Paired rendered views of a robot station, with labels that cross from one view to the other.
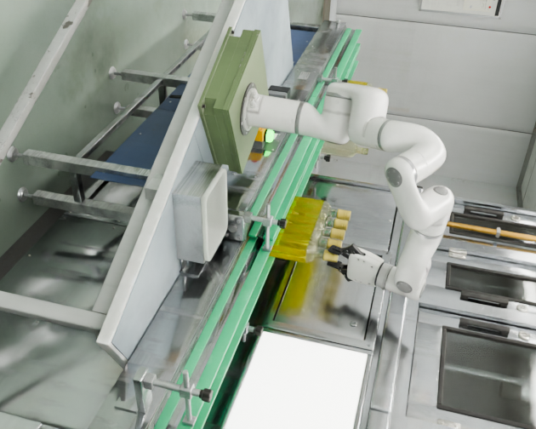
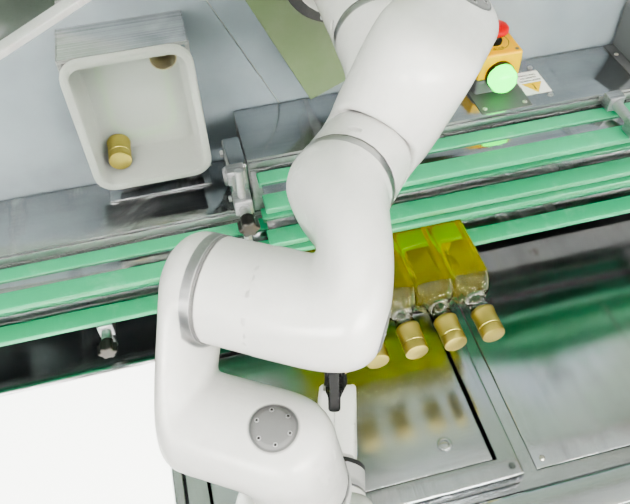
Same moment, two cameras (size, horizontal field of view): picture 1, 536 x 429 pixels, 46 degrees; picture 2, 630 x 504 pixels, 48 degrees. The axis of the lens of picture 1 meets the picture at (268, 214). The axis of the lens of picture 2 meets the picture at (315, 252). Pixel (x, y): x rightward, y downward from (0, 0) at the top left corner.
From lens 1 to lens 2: 1.47 m
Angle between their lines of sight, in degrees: 47
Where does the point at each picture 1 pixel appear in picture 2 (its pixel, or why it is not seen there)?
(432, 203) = (200, 430)
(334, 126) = not seen: hidden behind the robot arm
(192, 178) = (116, 29)
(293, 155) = (514, 145)
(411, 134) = (312, 211)
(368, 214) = not seen: outside the picture
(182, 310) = (21, 223)
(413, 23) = not seen: outside the picture
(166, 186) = (51, 13)
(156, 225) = not seen: outside the picture
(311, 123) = (345, 54)
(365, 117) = (342, 96)
